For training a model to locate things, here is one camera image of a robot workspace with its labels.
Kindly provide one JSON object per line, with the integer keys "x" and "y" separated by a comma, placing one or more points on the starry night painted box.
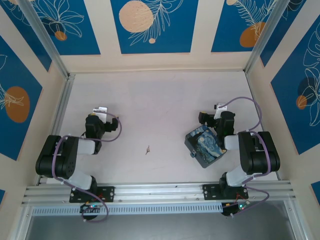
{"x": 205, "y": 147}

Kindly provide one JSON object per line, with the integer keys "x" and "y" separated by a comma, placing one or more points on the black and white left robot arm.
{"x": 50, "y": 162}

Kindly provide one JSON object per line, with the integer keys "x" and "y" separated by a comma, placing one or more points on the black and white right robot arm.
{"x": 260, "y": 160}

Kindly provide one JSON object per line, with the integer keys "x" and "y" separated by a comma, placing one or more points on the blue poster with dark circle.
{"x": 290, "y": 105}

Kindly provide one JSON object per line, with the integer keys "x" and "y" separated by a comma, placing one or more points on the blue poster with orange circle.
{"x": 27, "y": 82}

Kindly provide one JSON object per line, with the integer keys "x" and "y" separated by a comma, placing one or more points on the blue poster with white flower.
{"x": 85, "y": 37}

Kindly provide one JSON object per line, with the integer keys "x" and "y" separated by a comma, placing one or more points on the blue poster with peach circle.
{"x": 175, "y": 37}

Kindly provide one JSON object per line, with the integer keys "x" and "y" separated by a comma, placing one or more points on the blue poster with fern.
{"x": 225, "y": 25}

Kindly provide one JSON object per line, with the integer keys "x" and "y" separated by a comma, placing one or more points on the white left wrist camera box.
{"x": 100, "y": 110}

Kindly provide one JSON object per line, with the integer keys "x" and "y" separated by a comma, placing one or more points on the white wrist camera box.
{"x": 221, "y": 108}
{"x": 100, "y": 110}

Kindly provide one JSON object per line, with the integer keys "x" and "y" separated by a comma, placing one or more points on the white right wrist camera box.
{"x": 221, "y": 108}

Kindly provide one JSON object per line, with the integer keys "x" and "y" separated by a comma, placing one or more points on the aluminium side rail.
{"x": 58, "y": 120}

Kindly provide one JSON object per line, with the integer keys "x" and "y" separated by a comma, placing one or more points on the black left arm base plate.
{"x": 107, "y": 193}

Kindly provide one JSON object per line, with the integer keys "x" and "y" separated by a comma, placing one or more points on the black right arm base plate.
{"x": 211, "y": 191}

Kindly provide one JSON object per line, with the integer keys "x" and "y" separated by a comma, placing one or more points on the aluminium mounting rail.
{"x": 160, "y": 191}

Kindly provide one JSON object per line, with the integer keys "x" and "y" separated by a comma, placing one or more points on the aluminium corner post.
{"x": 45, "y": 37}
{"x": 265, "y": 32}

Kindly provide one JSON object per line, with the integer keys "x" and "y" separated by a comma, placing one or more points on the blue floral wall poster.
{"x": 25, "y": 32}
{"x": 2, "y": 197}
{"x": 282, "y": 35}
{"x": 316, "y": 190}

